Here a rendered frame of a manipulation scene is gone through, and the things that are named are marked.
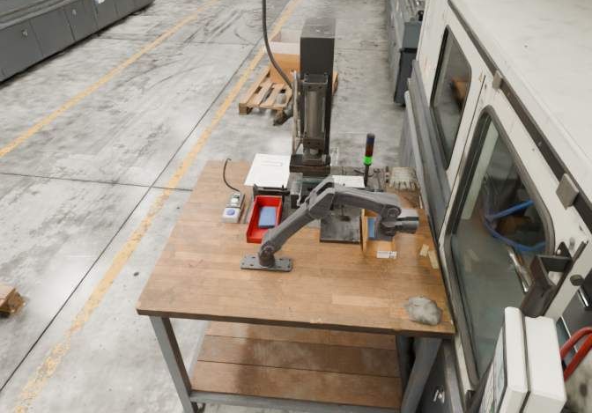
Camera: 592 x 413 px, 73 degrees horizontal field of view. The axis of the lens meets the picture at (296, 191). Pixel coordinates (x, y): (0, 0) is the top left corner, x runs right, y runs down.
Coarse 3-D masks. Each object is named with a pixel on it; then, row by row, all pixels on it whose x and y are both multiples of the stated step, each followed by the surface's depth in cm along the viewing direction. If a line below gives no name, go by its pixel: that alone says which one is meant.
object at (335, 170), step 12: (336, 168) 213; (348, 168) 213; (360, 168) 213; (372, 168) 213; (288, 180) 205; (312, 180) 205; (372, 180) 205; (252, 204) 190; (288, 204) 189; (336, 204) 189; (288, 216) 183; (360, 228) 176
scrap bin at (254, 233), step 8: (256, 200) 185; (264, 200) 186; (272, 200) 186; (280, 200) 182; (256, 208) 186; (280, 208) 181; (256, 216) 182; (280, 216) 183; (248, 224) 170; (256, 224) 178; (248, 232) 170; (256, 232) 173; (248, 240) 168; (256, 240) 168
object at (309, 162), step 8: (312, 152) 171; (320, 152) 173; (296, 160) 175; (304, 160) 169; (312, 160) 169; (320, 160) 168; (328, 160) 175; (296, 168) 173; (304, 168) 173; (312, 168) 172; (320, 168) 172; (328, 168) 172
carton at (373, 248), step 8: (368, 216) 181; (368, 240) 169; (376, 240) 169; (368, 248) 165; (376, 248) 165; (384, 248) 165; (392, 248) 163; (376, 256) 162; (384, 256) 162; (392, 256) 161
